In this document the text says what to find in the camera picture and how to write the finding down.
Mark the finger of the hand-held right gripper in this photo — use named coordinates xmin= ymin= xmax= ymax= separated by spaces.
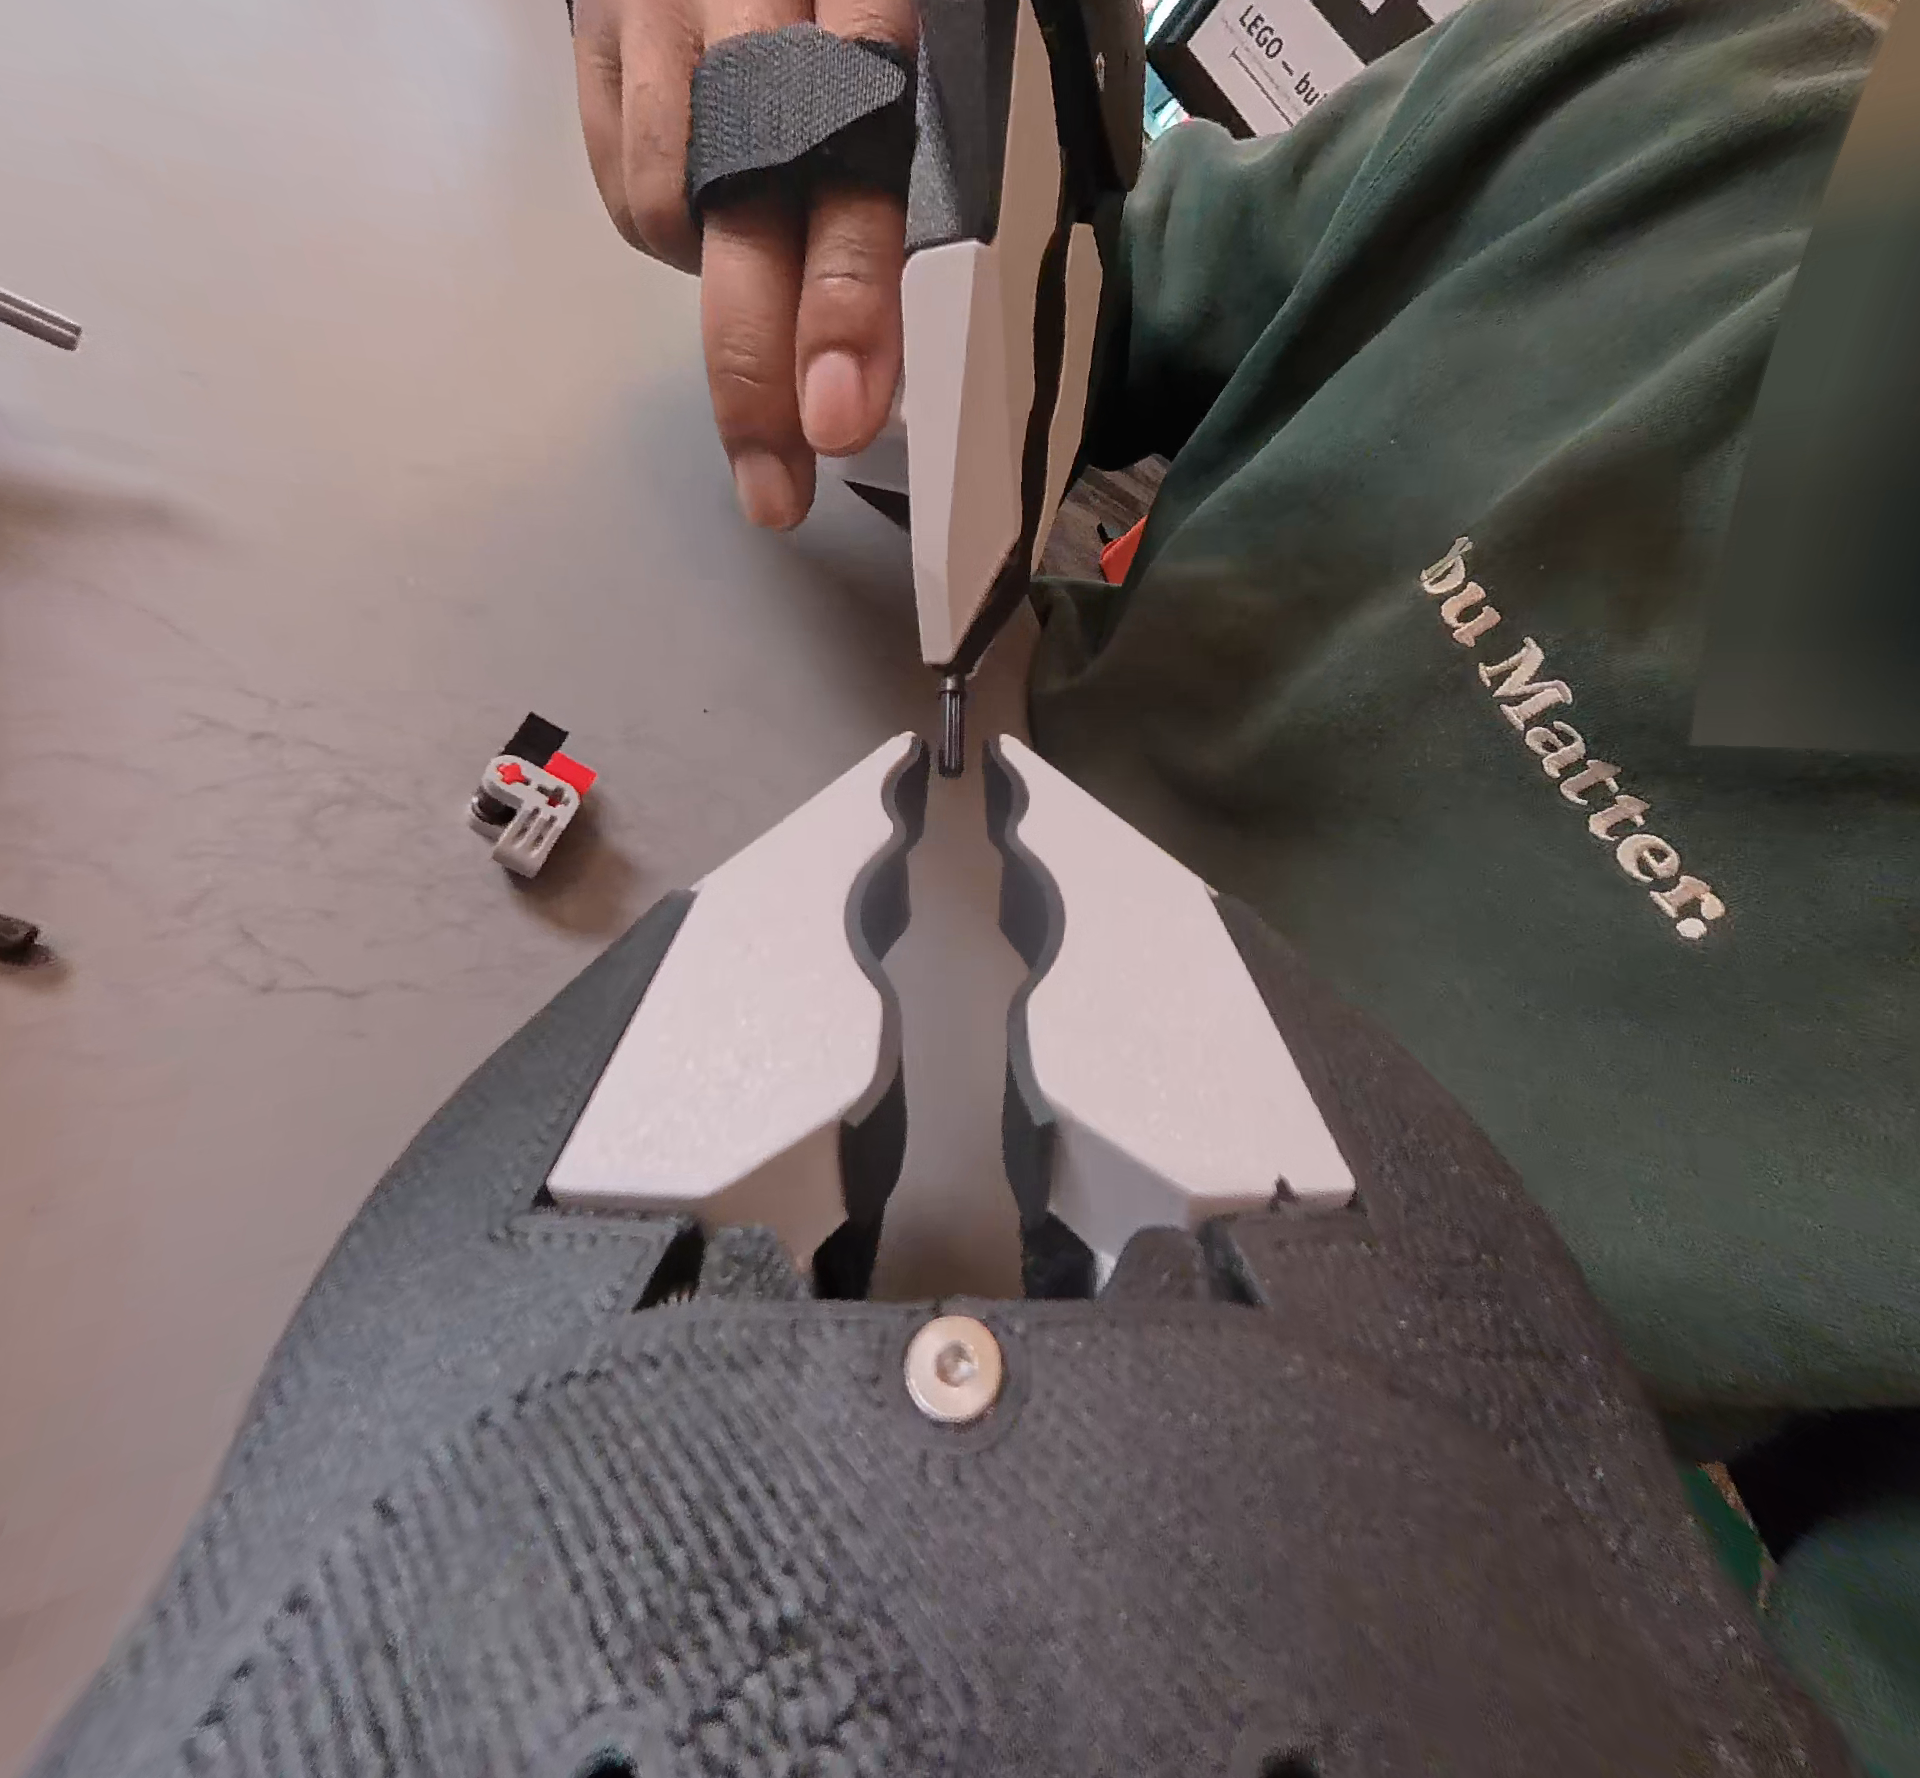
xmin=1035 ymin=225 xmax=1110 ymax=581
xmin=903 ymin=0 xmax=1071 ymax=678

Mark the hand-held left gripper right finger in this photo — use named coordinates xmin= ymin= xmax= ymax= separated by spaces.
xmin=983 ymin=737 xmax=1361 ymax=1284

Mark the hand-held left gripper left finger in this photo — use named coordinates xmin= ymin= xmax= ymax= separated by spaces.
xmin=545 ymin=734 xmax=929 ymax=1261

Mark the grey red lego connector piece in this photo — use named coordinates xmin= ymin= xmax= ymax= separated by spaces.
xmin=466 ymin=711 xmax=600 ymax=884

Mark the person's green sweatshirt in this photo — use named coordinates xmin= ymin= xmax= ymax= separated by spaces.
xmin=1030 ymin=0 xmax=1920 ymax=1778

